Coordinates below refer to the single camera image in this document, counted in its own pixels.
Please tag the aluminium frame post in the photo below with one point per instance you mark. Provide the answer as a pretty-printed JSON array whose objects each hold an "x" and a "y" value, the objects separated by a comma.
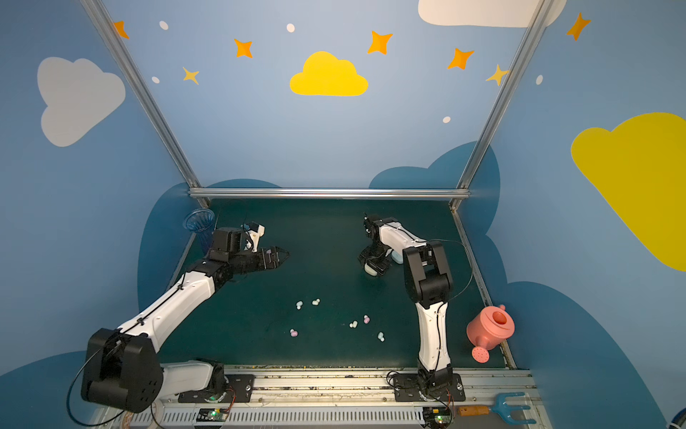
[
  {"x": 101, "y": 20},
  {"x": 521, "y": 60}
]

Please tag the blue toy garden fork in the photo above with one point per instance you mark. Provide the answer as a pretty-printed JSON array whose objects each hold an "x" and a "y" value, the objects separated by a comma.
[{"x": 501, "y": 408}]

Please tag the left green circuit board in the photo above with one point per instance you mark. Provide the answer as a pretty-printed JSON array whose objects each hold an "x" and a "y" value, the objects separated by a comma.
[{"x": 212, "y": 415}]

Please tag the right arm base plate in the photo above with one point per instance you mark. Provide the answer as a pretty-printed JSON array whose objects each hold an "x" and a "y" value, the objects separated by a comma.
[{"x": 412, "y": 388}]

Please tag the pink toy watering can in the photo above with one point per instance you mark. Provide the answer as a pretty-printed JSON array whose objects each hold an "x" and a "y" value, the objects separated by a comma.
[{"x": 487, "y": 330}]

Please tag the green circuit board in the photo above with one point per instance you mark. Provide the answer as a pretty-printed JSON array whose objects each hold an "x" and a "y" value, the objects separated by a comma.
[
  {"x": 212, "y": 415},
  {"x": 437, "y": 417}
]

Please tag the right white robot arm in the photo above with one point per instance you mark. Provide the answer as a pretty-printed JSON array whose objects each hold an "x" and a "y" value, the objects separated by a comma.
[{"x": 428, "y": 282}]

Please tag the aluminium right frame post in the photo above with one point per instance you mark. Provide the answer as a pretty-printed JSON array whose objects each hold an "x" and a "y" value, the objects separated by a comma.
[{"x": 521, "y": 60}]

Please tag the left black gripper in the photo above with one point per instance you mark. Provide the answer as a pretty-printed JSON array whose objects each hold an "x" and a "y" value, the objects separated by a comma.
[{"x": 263, "y": 258}]

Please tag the purple ribbed glass vase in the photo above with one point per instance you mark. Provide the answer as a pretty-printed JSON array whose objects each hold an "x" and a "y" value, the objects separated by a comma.
[{"x": 201, "y": 222}]

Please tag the light blue earbud case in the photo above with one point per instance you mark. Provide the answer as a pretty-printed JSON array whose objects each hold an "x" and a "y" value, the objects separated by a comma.
[{"x": 397, "y": 257}]

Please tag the aluminium back frame rail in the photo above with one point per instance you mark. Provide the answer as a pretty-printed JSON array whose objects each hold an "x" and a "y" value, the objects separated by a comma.
[{"x": 329, "y": 193}]

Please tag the aluminium left frame post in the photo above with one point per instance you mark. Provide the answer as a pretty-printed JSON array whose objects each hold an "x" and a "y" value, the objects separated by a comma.
[{"x": 101, "y": 20}]

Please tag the right green circuit board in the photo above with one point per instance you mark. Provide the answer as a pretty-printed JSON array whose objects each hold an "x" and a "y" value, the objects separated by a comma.
[{"x": 437, "y": 417}]

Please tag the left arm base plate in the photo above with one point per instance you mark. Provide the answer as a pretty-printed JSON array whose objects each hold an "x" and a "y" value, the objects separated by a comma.
[{"x": 225, "y": 390}]

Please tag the front aluminium rail bed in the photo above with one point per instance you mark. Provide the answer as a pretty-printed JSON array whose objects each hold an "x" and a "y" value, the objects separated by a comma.
[{"x": 337, "y": 398}]

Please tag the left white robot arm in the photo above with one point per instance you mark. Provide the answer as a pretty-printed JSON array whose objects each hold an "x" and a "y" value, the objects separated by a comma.
[{"x": 122, "y": 369}]

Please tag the mint green earbud case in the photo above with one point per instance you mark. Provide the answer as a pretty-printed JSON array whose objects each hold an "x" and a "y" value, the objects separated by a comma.
[{"x": 370, "y": 270}]

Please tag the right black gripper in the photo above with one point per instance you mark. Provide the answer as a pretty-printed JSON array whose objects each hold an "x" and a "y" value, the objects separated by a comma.
[{"x": 375, "y": 256}]

